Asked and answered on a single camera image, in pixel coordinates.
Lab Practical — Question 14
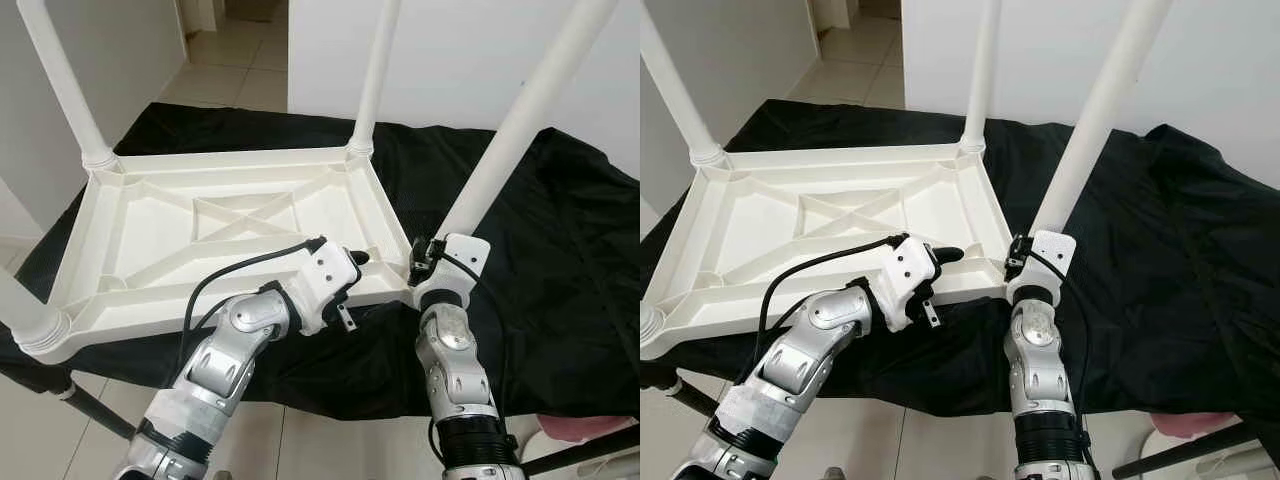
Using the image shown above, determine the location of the white plastic table leg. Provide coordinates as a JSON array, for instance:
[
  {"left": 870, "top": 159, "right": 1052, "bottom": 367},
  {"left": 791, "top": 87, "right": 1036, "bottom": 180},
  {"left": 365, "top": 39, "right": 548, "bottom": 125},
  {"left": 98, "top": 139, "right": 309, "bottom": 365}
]
[
  {"left": 15, "top": 0, "right": 119, "bottom": 173},
  {"left": 640, "top": 5, "right": 726, "bottom": 169},
  {"left": 640, "top": 300, "right": 669, "bottom": 346},
  {"left": 958, "top": 0, "right": 1003, "bottom": 154},
  {"left": 1028, "top": 0, "right": 1173, "bottom": 239},
  {"left": 0, "top": 265, "right": 73, "bottom": 356},
  {"left": 438, "top": 0, "right": 621, "bottom": 243},
  {"left": 347, "top": 0, "right": 403, "bottom": 159}
]

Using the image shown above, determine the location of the white plastic table top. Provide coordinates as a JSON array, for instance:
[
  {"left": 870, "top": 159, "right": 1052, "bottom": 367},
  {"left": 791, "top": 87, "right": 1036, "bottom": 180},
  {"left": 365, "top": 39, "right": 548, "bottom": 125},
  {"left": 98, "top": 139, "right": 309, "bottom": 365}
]
[
  {"left": 640, "top": 143, "right": 1013, "bottom": 361},
  {"left": 18, "top": 145, "right": 416, "bottom": 363}
]

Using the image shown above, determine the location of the black cloth table cover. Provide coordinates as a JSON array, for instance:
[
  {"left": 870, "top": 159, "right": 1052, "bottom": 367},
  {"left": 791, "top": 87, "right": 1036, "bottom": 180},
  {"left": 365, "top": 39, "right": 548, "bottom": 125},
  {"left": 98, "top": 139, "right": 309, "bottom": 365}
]
[
  {"left": 0, "top": 100, "right": 641, "bottom": 421},
  {"left": 640, "top": 98, "right": 1280, "bottom": 451}
]

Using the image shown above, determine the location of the pink plastic stool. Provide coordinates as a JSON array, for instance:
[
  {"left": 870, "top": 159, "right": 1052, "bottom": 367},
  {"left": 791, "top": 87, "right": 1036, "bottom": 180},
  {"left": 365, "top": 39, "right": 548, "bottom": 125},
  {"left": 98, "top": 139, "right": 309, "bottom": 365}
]
[
  {"left": 1150, "top": 412, "right": 1241, "bottom": 439},
  {"left": 535, "top": 413, "right": 626, "bottom": 443}
]

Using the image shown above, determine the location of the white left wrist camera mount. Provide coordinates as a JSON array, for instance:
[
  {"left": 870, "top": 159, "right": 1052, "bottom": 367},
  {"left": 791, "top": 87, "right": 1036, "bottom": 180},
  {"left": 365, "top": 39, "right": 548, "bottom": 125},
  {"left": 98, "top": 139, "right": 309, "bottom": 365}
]
[
  {"left": 290, "top": 238, "right": 361, "bottom": 336},
  {"left": 872, "top": 235, "right": 943, "bottom": 333}
]

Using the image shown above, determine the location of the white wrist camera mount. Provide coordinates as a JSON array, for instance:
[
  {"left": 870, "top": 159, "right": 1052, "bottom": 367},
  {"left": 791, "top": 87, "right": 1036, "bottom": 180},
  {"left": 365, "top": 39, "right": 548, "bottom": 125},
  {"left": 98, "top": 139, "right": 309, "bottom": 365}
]
[
  {"left": 872, "top": 235, "right": 943, "bottom": 333},
  {"left": 290, "top": 238, "right": 361, "bottom": 336},
  {"left": 415, "top": 233, "right": 491, "bottom": 311},
  {"left": 1005, "top": 230, "right": 1079, "bottom": 304}
]

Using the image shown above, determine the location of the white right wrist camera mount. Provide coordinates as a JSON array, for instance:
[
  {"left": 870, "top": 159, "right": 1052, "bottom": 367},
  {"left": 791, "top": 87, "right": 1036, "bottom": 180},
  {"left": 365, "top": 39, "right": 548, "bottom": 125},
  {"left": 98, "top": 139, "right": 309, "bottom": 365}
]
[
  {"left": 1005, "top": 230, "right": 1079, "bottom": 304},
  {"left": 415, "top": 233, "right": 491, "bottom": 311}
]

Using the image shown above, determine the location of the black metal table frame leg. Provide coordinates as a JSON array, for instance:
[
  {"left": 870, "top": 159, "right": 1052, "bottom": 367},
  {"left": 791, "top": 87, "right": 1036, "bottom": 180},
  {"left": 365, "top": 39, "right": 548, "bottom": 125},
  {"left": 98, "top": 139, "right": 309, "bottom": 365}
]
[
  {"left": 55, "top": 378, "right": 136, "bottom": 441},
  {"left": 655, "top": 375, "right": 721, "bottom": 421},
  {"left": 520, "top": 425, "right": 641, "bottom": 476},
  {"left": 1110, "top": 422, "right": 1261, "bottom": 479}
]

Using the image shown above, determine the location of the white door frame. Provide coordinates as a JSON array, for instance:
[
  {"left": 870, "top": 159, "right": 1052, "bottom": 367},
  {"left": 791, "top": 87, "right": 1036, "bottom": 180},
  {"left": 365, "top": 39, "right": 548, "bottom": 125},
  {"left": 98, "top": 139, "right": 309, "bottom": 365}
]
[
  {"left": 180, "top": 0, "right": 226, "bottom": 36},
  {"left": 812, "top": 0, "right": 851, "bottom": 36}
]

